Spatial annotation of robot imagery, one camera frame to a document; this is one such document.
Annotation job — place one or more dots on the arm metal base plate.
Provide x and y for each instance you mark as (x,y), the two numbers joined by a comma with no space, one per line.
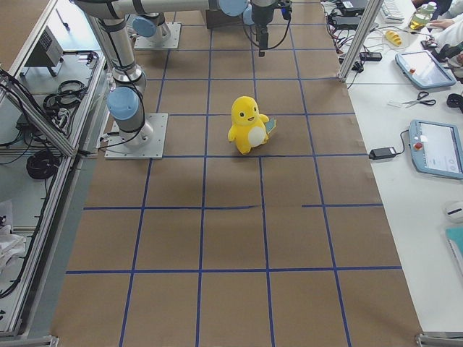
(149,143)
(156,37)

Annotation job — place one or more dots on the near blue teach pendant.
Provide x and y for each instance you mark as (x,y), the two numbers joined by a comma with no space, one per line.
(436,148)

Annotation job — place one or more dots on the white computer mouse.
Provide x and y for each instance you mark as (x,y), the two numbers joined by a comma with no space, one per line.
(453,211)

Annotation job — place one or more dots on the grey electronics box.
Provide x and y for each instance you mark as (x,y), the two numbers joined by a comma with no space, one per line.
(47,53)

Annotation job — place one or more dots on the white keyboard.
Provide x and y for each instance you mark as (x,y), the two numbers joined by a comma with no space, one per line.
(390,13)

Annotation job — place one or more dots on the yellow oil bottle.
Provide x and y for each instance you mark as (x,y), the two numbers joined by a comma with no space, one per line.
(422,16)

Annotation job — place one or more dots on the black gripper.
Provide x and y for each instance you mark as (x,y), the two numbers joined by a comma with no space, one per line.
(261,14)

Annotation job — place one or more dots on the far blue teach pendant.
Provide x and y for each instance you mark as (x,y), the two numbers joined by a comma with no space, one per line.
(423,70)

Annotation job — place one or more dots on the yellow plush dinosaur toy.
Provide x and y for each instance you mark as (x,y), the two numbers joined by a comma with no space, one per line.
(250,128)

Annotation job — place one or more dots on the yellow banana toy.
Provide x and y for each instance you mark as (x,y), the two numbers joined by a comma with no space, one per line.
(393,37)

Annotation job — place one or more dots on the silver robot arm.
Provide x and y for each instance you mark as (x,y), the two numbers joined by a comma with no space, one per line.
(228,13)
(108,21)

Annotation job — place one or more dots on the crumpled white cloth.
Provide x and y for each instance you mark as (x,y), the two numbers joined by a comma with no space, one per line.
(13,245)

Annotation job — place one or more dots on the blue teach pendant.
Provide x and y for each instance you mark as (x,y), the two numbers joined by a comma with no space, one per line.
(423,70)
(436,148)

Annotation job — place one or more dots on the black handled scissors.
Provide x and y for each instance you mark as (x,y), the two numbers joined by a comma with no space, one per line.
(422,98)

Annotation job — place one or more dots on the teal notebook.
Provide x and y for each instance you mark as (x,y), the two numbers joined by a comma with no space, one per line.
(454,238)

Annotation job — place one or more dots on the black power adapter brick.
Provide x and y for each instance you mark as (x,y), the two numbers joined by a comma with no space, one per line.
(381,153)

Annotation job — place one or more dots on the person hand at desk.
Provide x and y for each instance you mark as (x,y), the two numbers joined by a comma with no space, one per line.
(440,24)

